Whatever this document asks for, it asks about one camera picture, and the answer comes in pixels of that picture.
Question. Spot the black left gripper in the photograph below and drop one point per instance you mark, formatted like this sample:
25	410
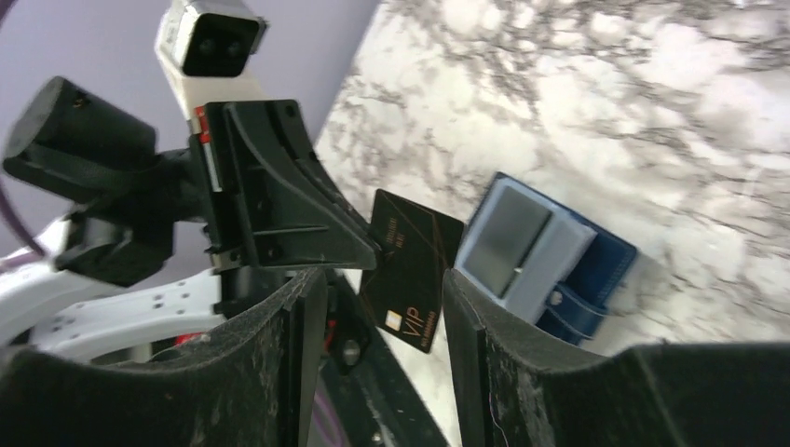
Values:
269	202

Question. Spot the blue leather card holder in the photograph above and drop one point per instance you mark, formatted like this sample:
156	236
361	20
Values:
543	262

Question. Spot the black VIP credit card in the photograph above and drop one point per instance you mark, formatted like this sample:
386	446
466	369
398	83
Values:
404	293

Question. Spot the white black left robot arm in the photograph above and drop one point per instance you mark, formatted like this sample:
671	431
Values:
127	198

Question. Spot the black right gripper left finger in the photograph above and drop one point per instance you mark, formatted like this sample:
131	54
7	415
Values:
248	382

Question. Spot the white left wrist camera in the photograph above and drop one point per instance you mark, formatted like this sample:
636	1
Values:
203	48

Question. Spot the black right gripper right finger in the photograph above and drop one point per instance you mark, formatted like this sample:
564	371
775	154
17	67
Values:
516	385

